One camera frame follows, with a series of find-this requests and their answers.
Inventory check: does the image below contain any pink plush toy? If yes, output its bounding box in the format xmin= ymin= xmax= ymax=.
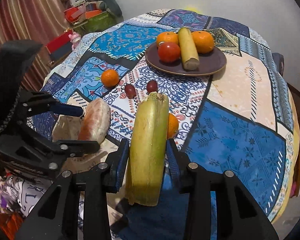
xmin=69 ymin=31 xmax=81 ymax=50

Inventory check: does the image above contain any large orange with sticker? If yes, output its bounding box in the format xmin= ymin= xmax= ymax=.
xmin=156 ymin=31 xmax=179 ymax=47

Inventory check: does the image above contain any small tangerine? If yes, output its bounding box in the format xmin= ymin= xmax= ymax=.
xmin=167 ymin=113 xmax=179 ymax=139
xmin=101 ymin=69 xmax=120 ymax=88

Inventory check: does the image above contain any peeled pomelo segment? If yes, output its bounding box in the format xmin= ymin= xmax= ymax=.
xmin=78 ymin=98 xmax=110 ymax=144

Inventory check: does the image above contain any red gift box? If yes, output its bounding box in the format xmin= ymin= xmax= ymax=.
xmin=45 ymin=30 xmax=73 ymax=61

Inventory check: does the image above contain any purple round plate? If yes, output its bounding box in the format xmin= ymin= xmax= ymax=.
xmin=145 ymin=43 xmax=226 ymax=76

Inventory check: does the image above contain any green storage box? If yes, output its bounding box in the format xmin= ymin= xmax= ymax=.
xmin=72 ymin=11 xmax=116 ymax=36

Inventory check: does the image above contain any dark red grape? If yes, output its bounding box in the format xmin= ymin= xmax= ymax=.
xmin=147 ymin=80 xmax=158 ymax=93
xmin=125 ymin=84 xmax=136 ymax=99

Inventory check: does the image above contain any striped red curtain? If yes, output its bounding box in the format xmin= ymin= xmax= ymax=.
xmin=0 ymin=0 xmax=72 ymax=93

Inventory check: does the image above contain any patchwork blue tablecloth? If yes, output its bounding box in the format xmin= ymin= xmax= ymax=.
xmin=31 ymin=8 xmax=300 ymax=240

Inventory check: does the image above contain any red tomato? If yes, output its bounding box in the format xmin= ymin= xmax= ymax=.
xmin=158 ymin=42 xmax=181 ymax=63

